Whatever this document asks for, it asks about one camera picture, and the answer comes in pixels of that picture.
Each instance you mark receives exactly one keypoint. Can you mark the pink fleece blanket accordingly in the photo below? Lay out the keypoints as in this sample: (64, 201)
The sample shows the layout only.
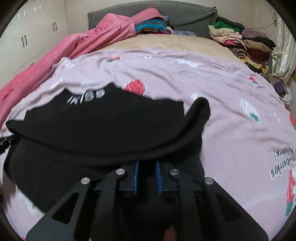
(69, 46)

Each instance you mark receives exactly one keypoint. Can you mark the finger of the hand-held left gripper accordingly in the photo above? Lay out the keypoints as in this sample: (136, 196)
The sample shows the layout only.
(8, 142)

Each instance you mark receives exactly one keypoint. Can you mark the striped colourful folded cloth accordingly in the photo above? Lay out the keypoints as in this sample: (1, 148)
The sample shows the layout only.
(150, 26)

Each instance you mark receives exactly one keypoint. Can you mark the beige mattress cover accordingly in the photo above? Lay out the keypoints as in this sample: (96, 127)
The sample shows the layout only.
(173, 41)

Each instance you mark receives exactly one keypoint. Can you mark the purple crumpled cloth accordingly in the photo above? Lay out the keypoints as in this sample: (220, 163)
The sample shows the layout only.
(281, 89)

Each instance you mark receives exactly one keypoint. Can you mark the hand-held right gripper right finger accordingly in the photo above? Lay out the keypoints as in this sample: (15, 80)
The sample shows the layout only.
(158, 176)

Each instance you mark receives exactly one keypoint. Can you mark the black long-sleeved sweater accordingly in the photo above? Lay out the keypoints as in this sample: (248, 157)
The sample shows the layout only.
(92, 125)

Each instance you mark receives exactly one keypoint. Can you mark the grey padded headboard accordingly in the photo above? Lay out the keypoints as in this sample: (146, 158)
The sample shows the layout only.
(192, 16)

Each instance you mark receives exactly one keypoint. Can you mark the pink strawberry printed bed sheet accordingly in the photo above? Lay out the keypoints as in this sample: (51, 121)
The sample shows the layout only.
(231, 139)

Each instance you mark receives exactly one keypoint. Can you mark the white wardrobe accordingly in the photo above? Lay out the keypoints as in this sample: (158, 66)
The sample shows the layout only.
(30, 30)

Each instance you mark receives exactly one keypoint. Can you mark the cream satin curtain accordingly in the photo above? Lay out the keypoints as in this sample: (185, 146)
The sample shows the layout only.
(283, 55)

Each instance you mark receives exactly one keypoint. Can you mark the person's right hand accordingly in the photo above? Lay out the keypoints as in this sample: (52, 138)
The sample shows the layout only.
(170, 234)

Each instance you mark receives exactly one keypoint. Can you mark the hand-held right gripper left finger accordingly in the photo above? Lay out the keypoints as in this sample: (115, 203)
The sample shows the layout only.
(136, 176)

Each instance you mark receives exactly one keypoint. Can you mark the pile of folded clothes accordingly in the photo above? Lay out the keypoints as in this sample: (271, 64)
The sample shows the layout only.
(242, 44)

